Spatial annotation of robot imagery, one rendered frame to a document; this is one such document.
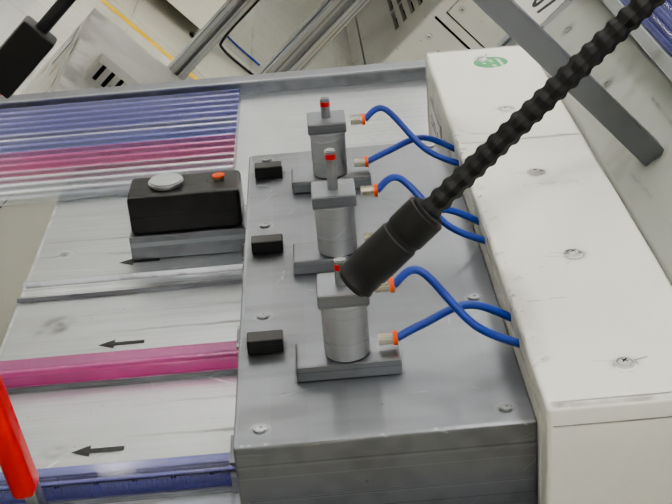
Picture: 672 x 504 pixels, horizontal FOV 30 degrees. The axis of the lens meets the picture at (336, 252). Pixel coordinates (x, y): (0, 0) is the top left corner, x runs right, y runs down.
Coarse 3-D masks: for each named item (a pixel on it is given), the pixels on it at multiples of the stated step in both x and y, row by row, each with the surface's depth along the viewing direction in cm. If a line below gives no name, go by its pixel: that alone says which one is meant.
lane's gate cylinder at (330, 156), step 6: (324, 150) 67; (330, 150) 67; (324, 156) 67; (330, 156) 67; (330, 162) 67; (330, 168) 67; (336, 168) 67; (330, 174) 67; (336, 174) 68; (330, 180) 68; (336, 180) 68; (330, 186) 68; (336, 186) 68
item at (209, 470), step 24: (192, 456) 63; (216, 456) 63; (0, 480) 62; (48, 480) 62; (72, 480) 62; (96, 480) 62; (120, 480) 62; (144, 480) 62; (168, 480) 62; (192, 480) 62; (216, 480) 62
